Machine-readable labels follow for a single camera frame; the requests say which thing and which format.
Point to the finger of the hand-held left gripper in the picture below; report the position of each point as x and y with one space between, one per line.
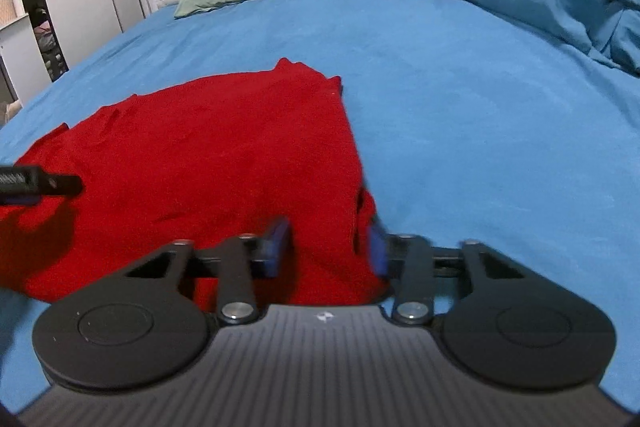
30 184

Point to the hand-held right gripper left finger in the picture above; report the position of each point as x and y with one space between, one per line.
275 247

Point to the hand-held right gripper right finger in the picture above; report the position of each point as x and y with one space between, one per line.
377 252

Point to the red knit sweater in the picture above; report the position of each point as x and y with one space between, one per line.
200 157

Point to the bed with blue sheet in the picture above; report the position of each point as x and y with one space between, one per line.
475 107

